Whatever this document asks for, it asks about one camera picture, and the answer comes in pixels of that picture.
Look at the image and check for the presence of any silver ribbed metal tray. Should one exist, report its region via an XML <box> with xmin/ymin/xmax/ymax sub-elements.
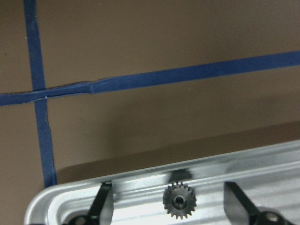
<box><xmin>24</xmin><ymin>141</ymin><xmax>300</xmax><ymax>225</ymax></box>

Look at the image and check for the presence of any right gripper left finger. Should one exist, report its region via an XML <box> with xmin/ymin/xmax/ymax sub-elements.
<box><xmin>88</xmin><ymin>182</ymin><xmax>114</xmax><ymax>225</ymax></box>

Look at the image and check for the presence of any black gear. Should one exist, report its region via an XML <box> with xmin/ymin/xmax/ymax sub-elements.
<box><xmin>163</xmin><ymin>182</ymin><xmax>197</xmax><ymax>219</ymax></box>

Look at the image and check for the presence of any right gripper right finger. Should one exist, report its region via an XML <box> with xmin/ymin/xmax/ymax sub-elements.
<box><xmin>223</xmin><ymin>181</ymin><xmax>258</xmax><ymax>225</ymax></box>

